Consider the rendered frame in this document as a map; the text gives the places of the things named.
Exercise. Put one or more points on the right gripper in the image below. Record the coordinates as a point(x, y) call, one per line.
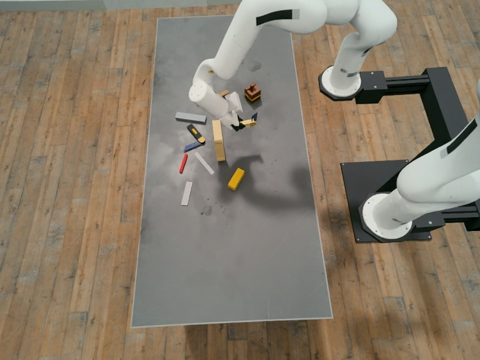
point(232, 120)

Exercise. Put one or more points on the thin white flat strip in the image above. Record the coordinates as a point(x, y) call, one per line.
point(204, 163)

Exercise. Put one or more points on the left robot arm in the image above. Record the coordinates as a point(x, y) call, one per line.
point(444, 178)

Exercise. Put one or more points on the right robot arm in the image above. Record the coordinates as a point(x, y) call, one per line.
point(373, 20)

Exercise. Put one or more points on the grey rectangular bar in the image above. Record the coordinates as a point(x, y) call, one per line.
point(190, 117)

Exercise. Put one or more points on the brown wooden slotted block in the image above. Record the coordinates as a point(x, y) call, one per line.
point(252, 93)

